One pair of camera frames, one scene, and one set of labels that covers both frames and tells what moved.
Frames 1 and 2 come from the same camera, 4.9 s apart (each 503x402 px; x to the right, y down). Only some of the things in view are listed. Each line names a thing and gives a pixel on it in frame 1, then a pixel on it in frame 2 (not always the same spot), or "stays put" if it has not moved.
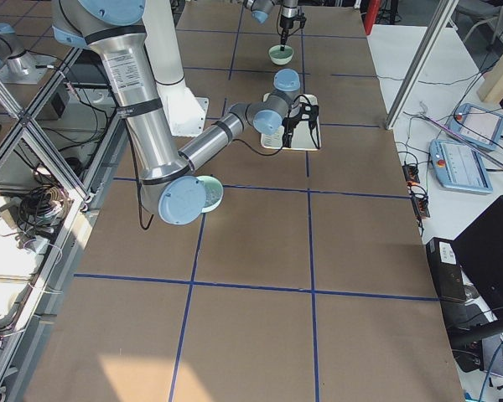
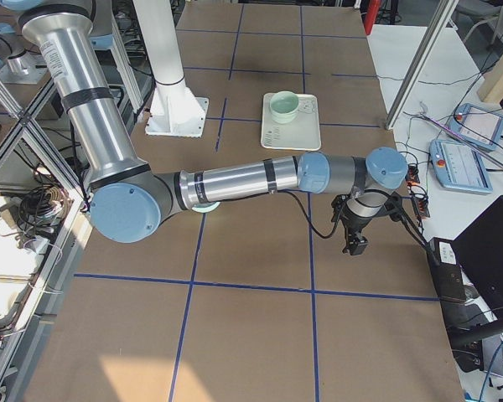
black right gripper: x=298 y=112 to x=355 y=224
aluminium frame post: x=442 y=12 stays put
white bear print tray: x=306 y=134 stays put
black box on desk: x=447 y=269 stays put
